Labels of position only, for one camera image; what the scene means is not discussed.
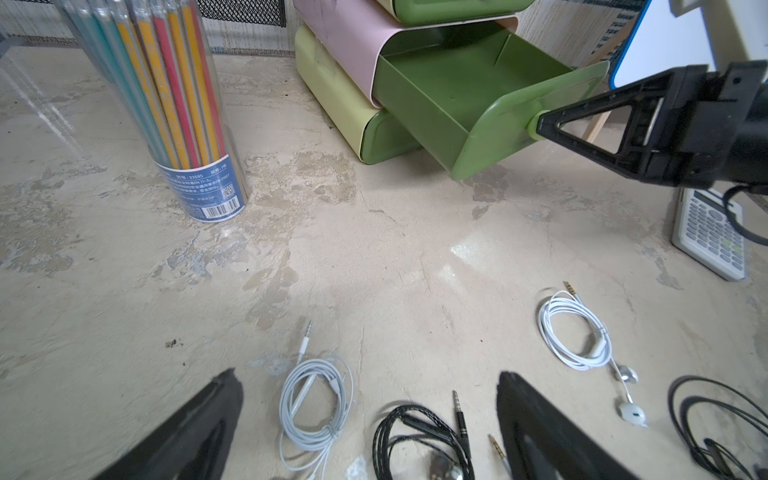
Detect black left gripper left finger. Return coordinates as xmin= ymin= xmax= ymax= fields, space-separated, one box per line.
xmin=96 ymin=368 xmax=243 ymax=479

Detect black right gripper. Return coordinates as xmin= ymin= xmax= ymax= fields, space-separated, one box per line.
xmin=535 ymin=60 xmax=767 ymax=188

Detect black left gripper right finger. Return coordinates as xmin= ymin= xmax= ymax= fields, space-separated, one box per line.
xmin=496 ymin=371 xmax=636 ymax=479

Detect green drawer cabinet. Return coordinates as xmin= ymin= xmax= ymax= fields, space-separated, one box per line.
xmin=295 ymin=1 xmax=609 ymax=180

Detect white earphones right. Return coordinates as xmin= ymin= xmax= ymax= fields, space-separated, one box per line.
xmin=536 ymin=281 xmax=648 ymax=428

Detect white earphones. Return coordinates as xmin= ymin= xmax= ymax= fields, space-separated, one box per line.
xmin=278 ymin=322 xmax=355 ymax=479
xmin=536 ymin=281 xmax=648 ymax=428

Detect white earphones left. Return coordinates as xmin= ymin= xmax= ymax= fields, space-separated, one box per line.
xmin=278 ymin=322 xmax=355 ymax=479

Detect black braided earphones left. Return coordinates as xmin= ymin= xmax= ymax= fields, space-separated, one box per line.
xmin=372 ymin=391 xmax=476 ymax=479

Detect black earphones right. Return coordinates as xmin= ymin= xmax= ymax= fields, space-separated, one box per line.
xmin=666 ymin=375 xmax=767 ymax=479

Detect blue framed whiteboard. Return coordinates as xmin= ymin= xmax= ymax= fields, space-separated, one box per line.
xmin=609 ymin=0 xmax=715 ymax=89

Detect grey calculator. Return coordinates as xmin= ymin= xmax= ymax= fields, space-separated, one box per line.
xmin=672 ymin=188 xmax=747 ymax=282

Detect clear pencil tub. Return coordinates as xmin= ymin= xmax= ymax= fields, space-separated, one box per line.
xmin=54 ymin=1 xmax=249 ymax=223

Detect black wire shelf rack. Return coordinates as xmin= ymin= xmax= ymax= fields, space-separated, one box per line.
xmin=197 ymin=0 xmax=287 ymax=28

